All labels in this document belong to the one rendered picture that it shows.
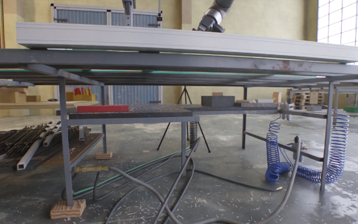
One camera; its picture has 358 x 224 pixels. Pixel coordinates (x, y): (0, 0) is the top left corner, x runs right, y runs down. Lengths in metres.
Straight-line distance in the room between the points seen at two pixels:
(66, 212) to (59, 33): 0.95
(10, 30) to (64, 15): 1.78
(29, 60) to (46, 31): 0.12
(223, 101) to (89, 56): 1.22
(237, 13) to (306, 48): 8.09
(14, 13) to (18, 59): 7.73
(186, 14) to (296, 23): 5.49
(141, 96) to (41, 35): 6.50
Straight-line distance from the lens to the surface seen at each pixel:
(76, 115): 1.14
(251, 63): 0.85
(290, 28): 10.44
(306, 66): 1.05
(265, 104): 1.80
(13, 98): 1.91
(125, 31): 0.71
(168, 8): 8.10
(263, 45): 0.85
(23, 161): 1.21
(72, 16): 8.17
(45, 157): 1.34
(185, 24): 7.56
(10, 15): 8.59
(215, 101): 1.63
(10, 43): 8.35
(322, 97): 9.33
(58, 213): 1.31
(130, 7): 0.75
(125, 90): 7.20
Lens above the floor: 0.69
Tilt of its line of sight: 5 degrees down
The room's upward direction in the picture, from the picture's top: straight up
